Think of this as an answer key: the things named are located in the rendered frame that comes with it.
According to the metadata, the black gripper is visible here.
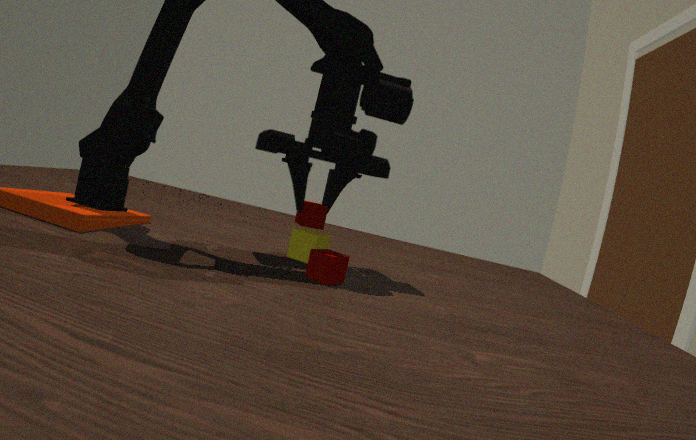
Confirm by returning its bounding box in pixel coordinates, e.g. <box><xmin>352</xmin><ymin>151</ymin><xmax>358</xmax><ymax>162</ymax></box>
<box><xmin>255</xmin><ymin>101</ymin><xmax>391</xmax><ymax>213</ymax></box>

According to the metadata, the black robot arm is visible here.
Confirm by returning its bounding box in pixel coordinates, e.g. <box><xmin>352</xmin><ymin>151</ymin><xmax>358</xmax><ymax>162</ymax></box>
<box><xmin>66</xmin><ymin>0</ymin><xmax>414</xmax><ymax>212</ymax></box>

